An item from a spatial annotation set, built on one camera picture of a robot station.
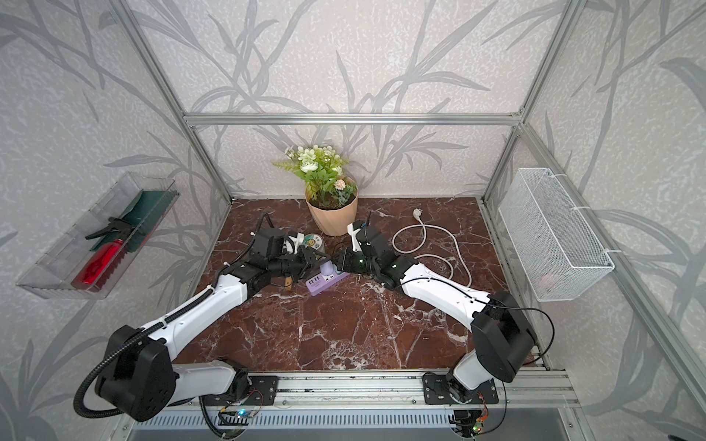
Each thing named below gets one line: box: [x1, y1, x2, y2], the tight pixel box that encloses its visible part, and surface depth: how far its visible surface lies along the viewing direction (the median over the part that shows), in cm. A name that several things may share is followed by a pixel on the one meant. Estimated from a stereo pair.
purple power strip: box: [305, 271, 351, 297], surface depth 95 cm
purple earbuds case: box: [319, 260, 334, 277], surface depth 80 cm
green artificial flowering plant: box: [271, 144, 358, 209], surface depth 94 cm
